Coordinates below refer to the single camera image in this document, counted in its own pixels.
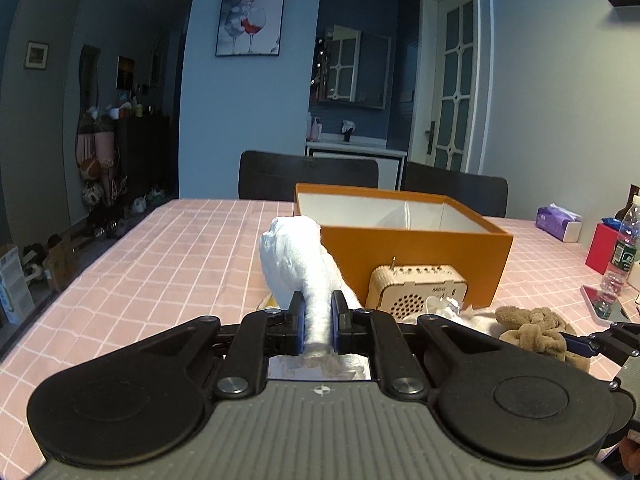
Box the bathroom mirror cabinet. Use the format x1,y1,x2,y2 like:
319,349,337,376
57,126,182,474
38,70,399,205
319,25,393,110

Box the wavy wall mirror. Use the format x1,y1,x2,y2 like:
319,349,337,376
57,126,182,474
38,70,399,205
78,44,102,112

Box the brown glass bottle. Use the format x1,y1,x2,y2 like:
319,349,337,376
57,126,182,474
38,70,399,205
612,185,640,227

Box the brown fluffy cloth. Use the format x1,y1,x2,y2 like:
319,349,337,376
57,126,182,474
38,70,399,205
495,306,592,373

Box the purple tissue pack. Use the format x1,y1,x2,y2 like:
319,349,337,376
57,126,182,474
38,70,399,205
536,203,584,244

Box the white glass panel door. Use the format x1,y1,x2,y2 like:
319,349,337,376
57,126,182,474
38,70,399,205
419,0,489,174

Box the wooden radio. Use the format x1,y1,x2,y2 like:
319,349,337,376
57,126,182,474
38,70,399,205
366,256,466,322

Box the pink checkered tablecloth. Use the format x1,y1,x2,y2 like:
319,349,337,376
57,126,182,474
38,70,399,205
0,198,640,467

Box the white crumpled cloth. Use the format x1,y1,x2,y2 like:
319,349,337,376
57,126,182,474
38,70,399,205
402,296,501,337

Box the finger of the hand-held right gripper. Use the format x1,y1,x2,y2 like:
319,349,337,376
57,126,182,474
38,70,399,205
559,321,640,359

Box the small framed wall picture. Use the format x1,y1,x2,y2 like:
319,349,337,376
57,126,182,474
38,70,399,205
24,41,50,70

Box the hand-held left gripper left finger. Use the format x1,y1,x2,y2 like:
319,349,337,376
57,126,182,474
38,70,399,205
134,291,307,396

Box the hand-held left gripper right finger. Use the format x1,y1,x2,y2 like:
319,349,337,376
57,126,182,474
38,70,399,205
331,291,497,396

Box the dark hallway cabinet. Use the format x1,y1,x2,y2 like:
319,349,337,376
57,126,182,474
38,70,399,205
116,115,172,202

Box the black dining chair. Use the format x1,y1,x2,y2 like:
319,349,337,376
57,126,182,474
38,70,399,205
238,150,379,202
401,161,509,219

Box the white towel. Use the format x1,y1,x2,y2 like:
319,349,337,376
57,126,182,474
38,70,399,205
259,215,371,380

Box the clear plastic water bottle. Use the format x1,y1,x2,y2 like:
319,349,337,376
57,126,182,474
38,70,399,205
592,196,640,319

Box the wine glass wall picture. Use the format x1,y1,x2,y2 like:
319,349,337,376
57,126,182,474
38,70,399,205
215,0,287,58

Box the white vanity counter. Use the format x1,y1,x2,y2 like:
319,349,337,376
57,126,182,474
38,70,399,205
305,139,407,192

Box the orange cardboard box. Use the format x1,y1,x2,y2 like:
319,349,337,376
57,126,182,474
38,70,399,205
293,183,514,309

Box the red box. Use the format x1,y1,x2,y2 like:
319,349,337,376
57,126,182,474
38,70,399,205
586,222,624,275

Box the hanging pink bags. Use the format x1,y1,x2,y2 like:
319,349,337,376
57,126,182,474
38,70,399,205
75,109,122,207

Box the dark framed wall picture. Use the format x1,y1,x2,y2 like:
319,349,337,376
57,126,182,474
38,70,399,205
116,55,135,90

